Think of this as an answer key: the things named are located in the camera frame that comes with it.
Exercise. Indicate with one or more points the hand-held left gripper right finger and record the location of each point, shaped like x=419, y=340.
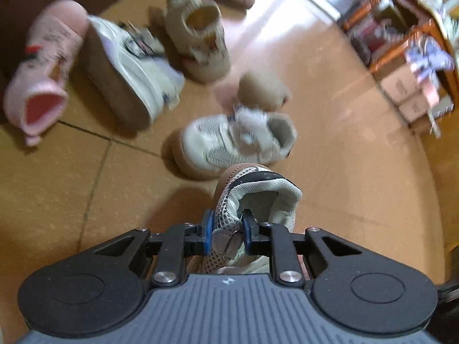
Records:
x=248, y=236

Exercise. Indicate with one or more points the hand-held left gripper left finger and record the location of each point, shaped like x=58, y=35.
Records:
x=209, y=236

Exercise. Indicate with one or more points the white navy-striped mesh shoe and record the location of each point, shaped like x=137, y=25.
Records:
x=215, y=147

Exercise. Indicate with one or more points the beige sock shoe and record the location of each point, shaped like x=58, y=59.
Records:
x=211, y=61
x=263, y=91

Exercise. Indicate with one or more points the white lilac lace-up shoe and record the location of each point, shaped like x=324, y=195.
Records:
x=136, y=68

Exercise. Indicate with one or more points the cardboard box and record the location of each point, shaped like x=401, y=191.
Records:
x=417, y=111
x=400, y=86

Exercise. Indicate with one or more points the orange wooden table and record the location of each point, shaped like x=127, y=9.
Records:
x=394, y=52

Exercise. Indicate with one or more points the purple white plastic bag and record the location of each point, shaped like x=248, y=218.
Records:
x=428, y=57

